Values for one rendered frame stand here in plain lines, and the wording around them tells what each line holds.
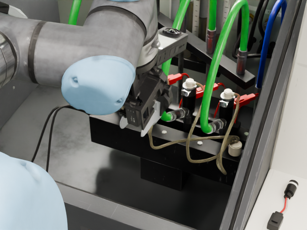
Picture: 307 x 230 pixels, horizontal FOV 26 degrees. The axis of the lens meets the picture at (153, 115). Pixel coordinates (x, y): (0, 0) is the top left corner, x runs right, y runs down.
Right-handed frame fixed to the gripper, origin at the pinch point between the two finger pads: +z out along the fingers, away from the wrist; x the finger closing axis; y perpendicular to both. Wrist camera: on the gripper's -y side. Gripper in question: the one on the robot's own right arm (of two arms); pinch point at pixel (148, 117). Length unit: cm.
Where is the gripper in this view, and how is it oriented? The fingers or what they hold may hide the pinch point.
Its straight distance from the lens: 108.5
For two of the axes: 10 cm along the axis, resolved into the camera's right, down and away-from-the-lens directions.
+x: 8.9, 3.5, -2.9
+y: -4.5, 7.6, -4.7
